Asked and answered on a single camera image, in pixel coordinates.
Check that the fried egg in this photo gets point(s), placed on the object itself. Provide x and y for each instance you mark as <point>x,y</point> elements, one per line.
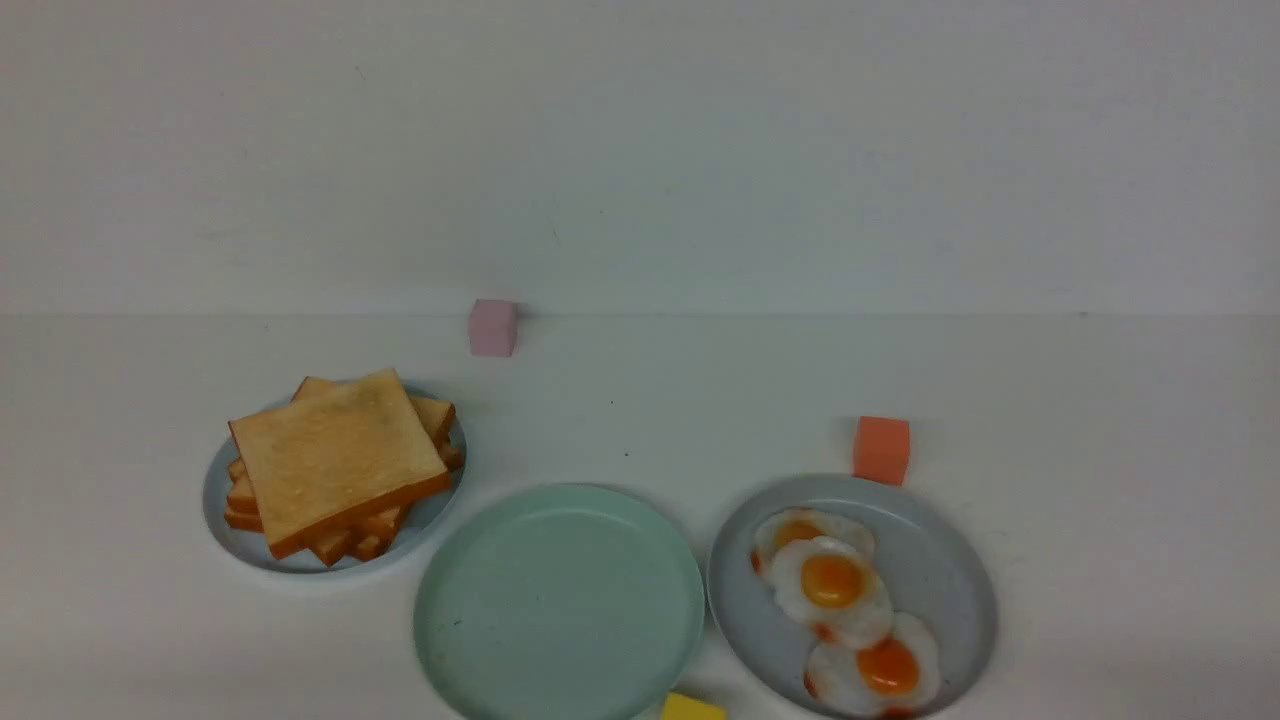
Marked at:
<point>803,524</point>
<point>895,677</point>
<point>832,590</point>

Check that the toast slice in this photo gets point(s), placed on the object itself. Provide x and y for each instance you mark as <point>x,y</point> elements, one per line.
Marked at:
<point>323,464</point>
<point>436,416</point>
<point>370,539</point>
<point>242,512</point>

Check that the pink foam cube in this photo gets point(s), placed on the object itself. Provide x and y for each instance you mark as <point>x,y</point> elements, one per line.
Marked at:
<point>492,328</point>

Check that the orange foam cube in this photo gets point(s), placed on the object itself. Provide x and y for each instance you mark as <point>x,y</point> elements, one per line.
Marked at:
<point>881,450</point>

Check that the mint green plate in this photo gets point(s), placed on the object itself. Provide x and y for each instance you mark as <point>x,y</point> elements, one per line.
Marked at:
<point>561,602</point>

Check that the light blue bread plate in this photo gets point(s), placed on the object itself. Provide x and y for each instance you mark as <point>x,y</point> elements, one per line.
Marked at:
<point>252,549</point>

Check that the yellow foam cube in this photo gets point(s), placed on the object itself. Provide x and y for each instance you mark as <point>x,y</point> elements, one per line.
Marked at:
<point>679,706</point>

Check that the grey egg plate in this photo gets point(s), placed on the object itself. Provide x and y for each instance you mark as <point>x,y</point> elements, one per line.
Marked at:
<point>930,568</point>

